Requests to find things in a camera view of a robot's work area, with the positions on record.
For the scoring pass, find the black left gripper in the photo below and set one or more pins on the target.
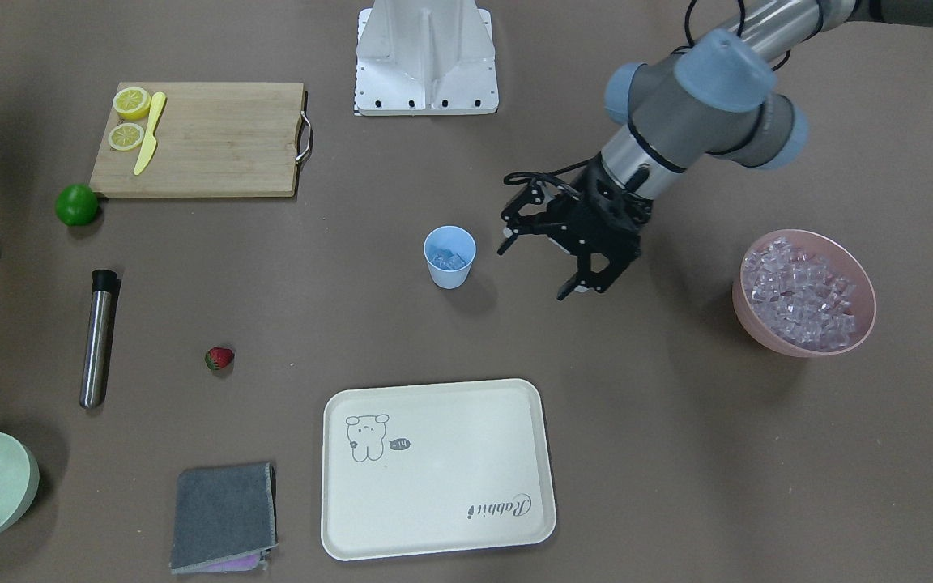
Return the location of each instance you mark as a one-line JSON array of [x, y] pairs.
[[601, 212]]

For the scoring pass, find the red strawberry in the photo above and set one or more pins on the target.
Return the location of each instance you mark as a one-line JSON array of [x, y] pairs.
[[219, 358]]

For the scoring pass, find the steel muddler black tip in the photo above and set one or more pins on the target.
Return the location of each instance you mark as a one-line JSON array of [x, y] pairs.
[[99, 337]]

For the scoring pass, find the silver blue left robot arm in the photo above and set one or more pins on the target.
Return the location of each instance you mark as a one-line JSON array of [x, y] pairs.
[[712, 96]]

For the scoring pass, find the light blue plastic cup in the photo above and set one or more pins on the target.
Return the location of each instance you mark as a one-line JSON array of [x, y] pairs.
[[456, 239]]

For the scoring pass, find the clear ice cubes pile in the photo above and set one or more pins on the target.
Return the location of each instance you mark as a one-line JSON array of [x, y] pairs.
[[799, 296]]

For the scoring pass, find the cream rabbit tray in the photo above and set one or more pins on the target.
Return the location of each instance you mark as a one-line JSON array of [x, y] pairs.
[[449, 467]]

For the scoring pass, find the pink bowl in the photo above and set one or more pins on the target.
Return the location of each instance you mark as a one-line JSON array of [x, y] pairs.
[[864, 300]]

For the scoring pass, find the wooden cutting board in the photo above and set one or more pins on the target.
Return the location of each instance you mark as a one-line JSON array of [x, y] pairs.
[[215, 139]]

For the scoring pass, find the grey folded cloth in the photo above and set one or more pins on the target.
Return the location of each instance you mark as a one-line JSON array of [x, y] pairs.
[[224, 519]]

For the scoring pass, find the yellow plastic knife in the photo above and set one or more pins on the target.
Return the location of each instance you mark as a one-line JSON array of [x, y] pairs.
[[150, 141]]

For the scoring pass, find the lemon slice upper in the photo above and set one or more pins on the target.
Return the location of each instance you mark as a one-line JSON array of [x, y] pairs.
[[126, 136]]

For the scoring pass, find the lemon slice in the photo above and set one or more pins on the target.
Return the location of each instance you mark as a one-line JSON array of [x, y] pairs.
[[132, 103], [126, 136]]

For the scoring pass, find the lemon slice lower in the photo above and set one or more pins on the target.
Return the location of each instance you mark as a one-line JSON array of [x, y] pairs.
[[132, 103]]

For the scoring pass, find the green lime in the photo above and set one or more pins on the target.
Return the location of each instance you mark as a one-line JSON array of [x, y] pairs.
[[77, 205]]

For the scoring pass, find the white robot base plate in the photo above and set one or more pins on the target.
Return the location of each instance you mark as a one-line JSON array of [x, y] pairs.
[[468, 89]]

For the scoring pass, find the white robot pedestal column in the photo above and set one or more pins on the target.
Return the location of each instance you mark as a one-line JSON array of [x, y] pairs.
[[425, 38]]

